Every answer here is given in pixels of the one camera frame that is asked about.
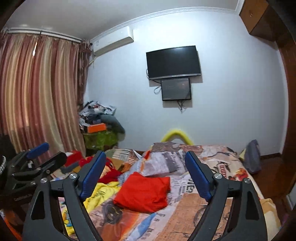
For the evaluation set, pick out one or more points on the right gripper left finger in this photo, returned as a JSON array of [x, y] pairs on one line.
[[44, 218]]

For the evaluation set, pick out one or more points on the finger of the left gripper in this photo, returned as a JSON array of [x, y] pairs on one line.
[[37, 151], [64, 162]]

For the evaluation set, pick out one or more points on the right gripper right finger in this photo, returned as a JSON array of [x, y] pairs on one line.
[[246, 219]]

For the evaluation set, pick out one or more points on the red jacket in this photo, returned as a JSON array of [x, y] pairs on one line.
[[143, 194]]

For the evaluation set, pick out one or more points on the orange left sleeve forearm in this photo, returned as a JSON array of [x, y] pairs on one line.
[[9, 222]]

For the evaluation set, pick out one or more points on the orange box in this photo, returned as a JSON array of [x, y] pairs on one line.
[[96, 128]]

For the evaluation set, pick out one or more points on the red plush parrot toy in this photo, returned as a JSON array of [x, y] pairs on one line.
[[99, 168]]

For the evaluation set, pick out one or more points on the yellow printed t-shirt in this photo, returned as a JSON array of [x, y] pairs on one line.
[[101, 193]]

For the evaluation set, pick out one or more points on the newspaper print bed quilt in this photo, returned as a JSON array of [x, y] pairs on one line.
[[167, 160]]

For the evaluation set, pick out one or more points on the grey pillow on clutter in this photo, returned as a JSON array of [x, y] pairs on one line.
[[112, 123]]

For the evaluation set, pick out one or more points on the striped pink curtain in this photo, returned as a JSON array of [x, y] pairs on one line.
[[43, 82]]

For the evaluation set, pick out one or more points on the yellow curved foam headrest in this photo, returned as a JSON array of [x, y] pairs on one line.
[[177, 133]]

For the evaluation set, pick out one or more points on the brown wooden upper cabinet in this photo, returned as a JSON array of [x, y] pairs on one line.
[[261, 20]]

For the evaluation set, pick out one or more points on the small black wall monitor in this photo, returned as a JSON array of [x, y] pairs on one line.
[[176, 89]]

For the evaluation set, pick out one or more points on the white wall air conditioner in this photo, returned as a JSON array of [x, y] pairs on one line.
[[112, 39]]

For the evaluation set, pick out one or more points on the wall mounted black television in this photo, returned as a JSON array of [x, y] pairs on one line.
[[173, 62]]

